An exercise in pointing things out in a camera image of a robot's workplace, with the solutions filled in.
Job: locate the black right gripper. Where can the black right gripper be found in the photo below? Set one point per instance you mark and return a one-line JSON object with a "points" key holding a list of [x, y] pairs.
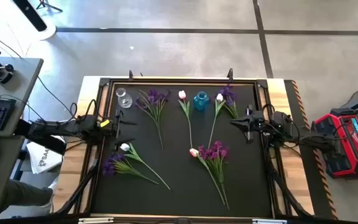
{"points": [[256, 123]]}

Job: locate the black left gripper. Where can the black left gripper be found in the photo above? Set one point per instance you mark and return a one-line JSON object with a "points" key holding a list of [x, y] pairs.
{"points": [[118, 130]]}

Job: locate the white artificial tulip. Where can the white artificial tulip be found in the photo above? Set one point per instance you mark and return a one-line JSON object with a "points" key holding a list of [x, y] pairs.
{"points": [[124, 147], [219, 97]]}

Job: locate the small dark purple flower bunch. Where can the small dark purple flower bunch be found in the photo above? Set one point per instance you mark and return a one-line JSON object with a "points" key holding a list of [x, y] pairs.
{"points": [[227, 92]]}

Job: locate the magenta purple flower bunch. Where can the magenta purple flower bunch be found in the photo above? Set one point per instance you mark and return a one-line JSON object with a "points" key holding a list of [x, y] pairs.
{"points": [[213, 152]]}

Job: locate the large dark purple flower bunch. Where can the large dark purple flower bunch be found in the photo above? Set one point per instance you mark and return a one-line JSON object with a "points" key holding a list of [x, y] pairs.
{"points": [[153, 98]]}

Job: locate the pink artificial tulip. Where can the pink artificial tulip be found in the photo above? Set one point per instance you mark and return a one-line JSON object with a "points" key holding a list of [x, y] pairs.
{"points": [[194, 152], [182, 94]]}

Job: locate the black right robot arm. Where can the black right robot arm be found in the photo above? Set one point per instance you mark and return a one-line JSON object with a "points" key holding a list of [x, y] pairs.
{"points": [[280, 124]]}

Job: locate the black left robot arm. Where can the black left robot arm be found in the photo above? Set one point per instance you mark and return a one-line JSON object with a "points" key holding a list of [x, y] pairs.
{"points": [[82, 124]]}

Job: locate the clear glass vase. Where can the clear glass vase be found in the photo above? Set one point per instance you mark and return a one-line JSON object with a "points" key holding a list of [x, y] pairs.
{"points": [[125, 101]]}

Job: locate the blue glass vase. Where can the blue glass vase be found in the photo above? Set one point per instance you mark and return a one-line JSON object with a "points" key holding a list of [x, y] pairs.
{"points": [[201, 102]]}

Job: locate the yellow tape tag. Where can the yellow tape tag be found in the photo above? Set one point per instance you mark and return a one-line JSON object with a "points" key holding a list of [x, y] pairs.
{"points": [[104, 123]]}

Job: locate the black ramp with hazard stripes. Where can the black ramp with hazard stripes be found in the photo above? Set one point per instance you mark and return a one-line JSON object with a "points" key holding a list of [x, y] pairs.
{"points": [[294, 99]]}

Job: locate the black table mat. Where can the black table mat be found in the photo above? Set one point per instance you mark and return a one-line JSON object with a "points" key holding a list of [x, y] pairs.
{"points": [[182, 186]]}

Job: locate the black desk support bar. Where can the black desk support bar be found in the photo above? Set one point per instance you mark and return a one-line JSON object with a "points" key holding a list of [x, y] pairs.
{"points": [[42, 140]]}

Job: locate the white printed bag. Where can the white printed bag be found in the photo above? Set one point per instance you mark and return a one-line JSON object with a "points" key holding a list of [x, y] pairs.
{"points": [[43, 160]]}

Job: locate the red and black tool case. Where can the red and black tool case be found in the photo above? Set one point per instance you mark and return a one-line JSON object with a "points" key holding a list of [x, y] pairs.
{"points": [[337, 149]]}

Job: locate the person's leg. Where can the person's leg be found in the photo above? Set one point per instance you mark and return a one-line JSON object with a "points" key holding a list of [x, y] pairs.
{"points": [[30, 194]]}

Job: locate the grey desk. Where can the grey desk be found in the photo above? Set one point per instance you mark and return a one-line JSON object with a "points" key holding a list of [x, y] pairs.
{"points": [[17, 87]]}

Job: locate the black tripod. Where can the black tripod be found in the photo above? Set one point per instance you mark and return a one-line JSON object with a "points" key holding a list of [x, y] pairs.
{"points": [[43, 3]]}

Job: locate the black panel white base stand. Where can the black panel white base stand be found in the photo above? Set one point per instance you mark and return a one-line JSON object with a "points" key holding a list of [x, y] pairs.
{"points": [[30, 14]]}

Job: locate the black aluminium table frame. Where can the black aluminium table frame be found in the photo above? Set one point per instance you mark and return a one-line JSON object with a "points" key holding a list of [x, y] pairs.
{"points": [[166, 81]]}

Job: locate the silver metal bracket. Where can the silver metal bracket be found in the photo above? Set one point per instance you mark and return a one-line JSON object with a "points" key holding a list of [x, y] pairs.
{"points": [[95, 220], [269, 221]]}

